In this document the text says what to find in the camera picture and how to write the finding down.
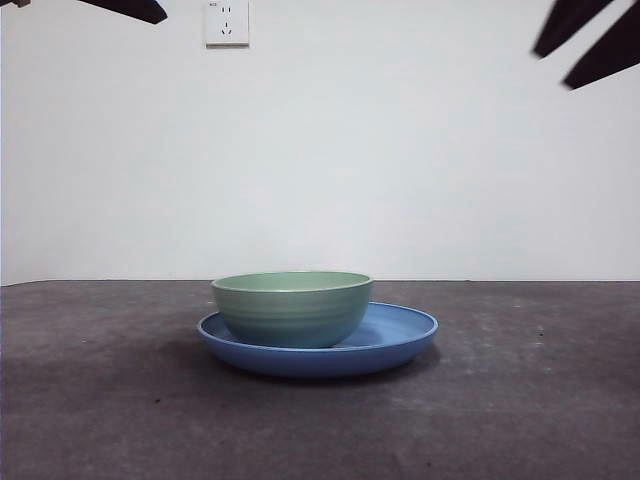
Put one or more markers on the blue round plate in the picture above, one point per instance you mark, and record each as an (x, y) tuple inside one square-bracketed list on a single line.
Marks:
[(310, 362)]

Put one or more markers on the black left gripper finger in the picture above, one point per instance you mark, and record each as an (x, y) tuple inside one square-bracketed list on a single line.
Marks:
[(142, 9)]

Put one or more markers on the white wall socket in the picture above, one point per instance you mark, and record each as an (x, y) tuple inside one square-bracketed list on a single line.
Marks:
[(227, 27)]

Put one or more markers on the green ribbed bowl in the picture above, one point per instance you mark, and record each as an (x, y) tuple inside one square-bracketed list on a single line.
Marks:
[(290, 315)]

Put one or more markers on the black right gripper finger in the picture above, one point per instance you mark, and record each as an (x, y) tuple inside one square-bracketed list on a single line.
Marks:
[(565, 25), (610, 55)]

